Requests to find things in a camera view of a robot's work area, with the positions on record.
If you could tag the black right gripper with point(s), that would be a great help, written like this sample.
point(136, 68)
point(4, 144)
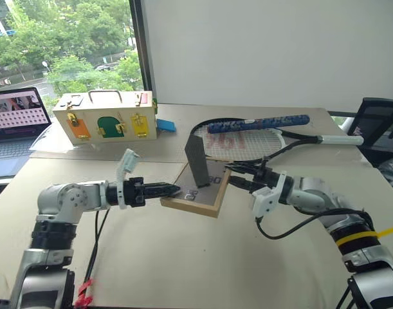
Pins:
point(266, 179)

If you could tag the black window frame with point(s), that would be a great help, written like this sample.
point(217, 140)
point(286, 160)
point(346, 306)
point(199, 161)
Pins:
point(141, 45)

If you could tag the wooden picture frame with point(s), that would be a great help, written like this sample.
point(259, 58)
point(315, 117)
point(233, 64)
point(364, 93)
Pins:
point(199, 196)

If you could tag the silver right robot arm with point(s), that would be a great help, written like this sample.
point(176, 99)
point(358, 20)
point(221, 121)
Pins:
point(353, 225)

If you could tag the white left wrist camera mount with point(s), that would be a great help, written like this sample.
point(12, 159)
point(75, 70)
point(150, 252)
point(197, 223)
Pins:
point(127, 164)

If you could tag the blue patterned tube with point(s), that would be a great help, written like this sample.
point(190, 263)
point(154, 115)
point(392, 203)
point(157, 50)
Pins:
point(263, 123)

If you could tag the grey laptop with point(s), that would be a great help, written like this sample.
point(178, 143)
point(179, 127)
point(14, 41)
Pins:
point(13, 128)

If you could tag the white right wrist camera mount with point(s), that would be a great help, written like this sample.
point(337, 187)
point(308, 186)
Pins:
point(267, 201)

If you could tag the small blue block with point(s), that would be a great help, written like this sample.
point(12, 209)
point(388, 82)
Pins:
point(166, 125)

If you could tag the wooden lock box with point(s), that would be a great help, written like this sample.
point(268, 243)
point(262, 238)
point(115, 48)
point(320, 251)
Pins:
point(106, 119)

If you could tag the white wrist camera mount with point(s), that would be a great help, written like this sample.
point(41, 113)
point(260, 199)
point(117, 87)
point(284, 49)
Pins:
point(127, 164)
point(267, 201)

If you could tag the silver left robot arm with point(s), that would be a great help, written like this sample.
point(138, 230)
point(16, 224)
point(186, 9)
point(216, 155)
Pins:
point(70, 198)

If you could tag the black office chair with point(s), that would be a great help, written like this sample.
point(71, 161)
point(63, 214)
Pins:
point(376, 128)

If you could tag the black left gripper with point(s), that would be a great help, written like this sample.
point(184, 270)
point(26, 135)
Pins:
point(133, 193)

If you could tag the red tape strip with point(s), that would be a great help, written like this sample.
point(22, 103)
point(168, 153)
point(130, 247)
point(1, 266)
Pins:
point(85, 291)

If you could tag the black white badminton racket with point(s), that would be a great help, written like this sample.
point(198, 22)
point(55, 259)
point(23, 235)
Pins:
point(247, 145)

